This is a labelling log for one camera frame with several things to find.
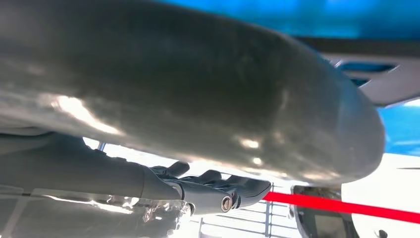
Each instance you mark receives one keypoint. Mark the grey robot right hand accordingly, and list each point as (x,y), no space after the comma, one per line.
(197,82)

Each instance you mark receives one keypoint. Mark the red barrier belt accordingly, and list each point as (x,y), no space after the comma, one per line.
(344,207)

